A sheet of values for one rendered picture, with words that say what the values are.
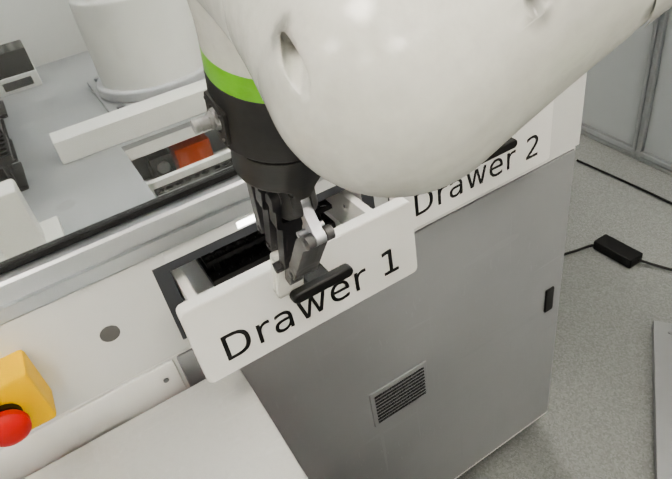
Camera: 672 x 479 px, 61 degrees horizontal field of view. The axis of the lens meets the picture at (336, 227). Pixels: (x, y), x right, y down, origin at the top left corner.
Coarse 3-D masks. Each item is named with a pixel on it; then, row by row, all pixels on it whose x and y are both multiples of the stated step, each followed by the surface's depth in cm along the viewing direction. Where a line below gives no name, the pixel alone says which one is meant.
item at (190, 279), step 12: (348, 192) 76; (336, 204) 79; (348, 204) 75; (360, 204) 73; (336, 216) 81; (348, 216) 77; (192, 264) 78; (180, 276) 67; (192, 276) 76; (204, 276) 76; (180, 288) 66; (192, 288) 65; (204, 288) 74
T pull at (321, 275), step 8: (320, 264) 62; (344, 264) 61; (312, 272) 61; (320, 272) 61; (328, 272) 61; (336, 272) 60; (344, 272) 61; (352, 272) 61; (304, 280) 61; (312, 280) 60; (320, 280) 60; (328, 280) 60; (336, 280) 61; (296, 288) 59; (304, 288) 59; (312, 288) 59; (320, 288) 60; (296, 296) 59; (304, 296) 59; (312, 296) 60
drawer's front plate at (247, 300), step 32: (352, 224) 64; (384, 224) 66; (352, 256) 65; (384, 256) 68; (224, 288) 59; (256, 288) 60; (352, 288) 68; (384, 288) 71; (192, 320) 58; (224, 320) 60; (256, 320) 62; (288, 320) 65; (320, 320) 67; (224, 352) 62; (256, 352) 64
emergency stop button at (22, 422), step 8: (0, 416) 54; (8, 416) 54; (16, 416) 54; (24, 416) 55; (0, 424) 54; (8, 424) 54; (16, 424) 54; (24, 424) 55; (0, 432) 54; (8, 432) 54; (16, 432) 55; (24, 432) 55; (0, 440) 54; (8, 440) 55; (16, 440) 55
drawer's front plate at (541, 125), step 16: (544, 112) 83; (528, 128) 83; (544, 128) 85; (528, 144) 84; (544, 144) 86; (512, 160) 84; (528, 160) 86; (544, 160) 88; (480, 176) 82; (496, 176) 84; (512, 176) 86; (432, 192) 78; (448, 192) 80; (464, 192) 82; (480, 192) 84; (432, 208) 80; (448, 208) 81; (416, 224) 79
